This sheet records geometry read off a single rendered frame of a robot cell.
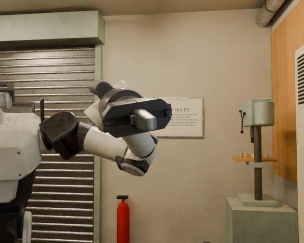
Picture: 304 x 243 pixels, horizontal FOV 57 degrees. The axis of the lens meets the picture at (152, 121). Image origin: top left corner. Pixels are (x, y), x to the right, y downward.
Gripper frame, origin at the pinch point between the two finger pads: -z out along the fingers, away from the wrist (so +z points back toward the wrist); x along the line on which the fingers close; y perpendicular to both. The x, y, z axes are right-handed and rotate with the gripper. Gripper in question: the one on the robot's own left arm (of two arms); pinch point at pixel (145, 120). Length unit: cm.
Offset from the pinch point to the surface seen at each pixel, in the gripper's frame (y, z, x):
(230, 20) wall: 42, 237, -193
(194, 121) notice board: -64, 232, -134
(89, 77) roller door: -4, 296, -36
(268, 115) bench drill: -40, 118, -134
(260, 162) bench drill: -84, 135, -141
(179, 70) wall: -6, 253, -132
